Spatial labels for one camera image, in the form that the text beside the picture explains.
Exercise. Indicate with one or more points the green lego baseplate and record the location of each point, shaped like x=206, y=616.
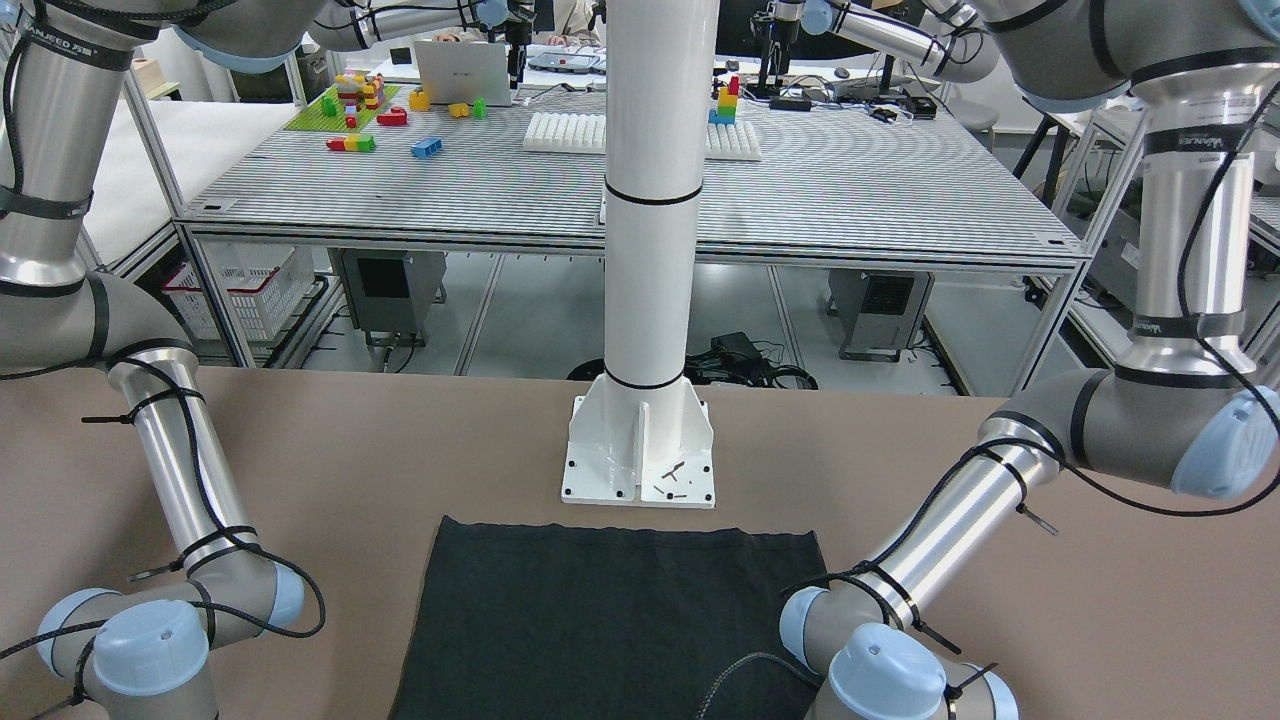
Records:
x=328, y=113

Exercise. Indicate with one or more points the aluminium slat workbench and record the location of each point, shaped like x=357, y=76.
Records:
x=833, y=188

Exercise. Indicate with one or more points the white plastic basket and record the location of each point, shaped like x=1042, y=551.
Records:
x=265, y=283

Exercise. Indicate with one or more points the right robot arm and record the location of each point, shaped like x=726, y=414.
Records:
x=138, y=654

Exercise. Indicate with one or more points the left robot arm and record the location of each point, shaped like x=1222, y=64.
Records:
x=1179, y=410

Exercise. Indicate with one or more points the black graphic t-shirt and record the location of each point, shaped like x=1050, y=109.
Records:
x=556, y=622

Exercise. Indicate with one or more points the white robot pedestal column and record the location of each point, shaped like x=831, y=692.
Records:
x=641, y=436

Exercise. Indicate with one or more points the silver laptop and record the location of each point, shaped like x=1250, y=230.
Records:
x=452, y=72

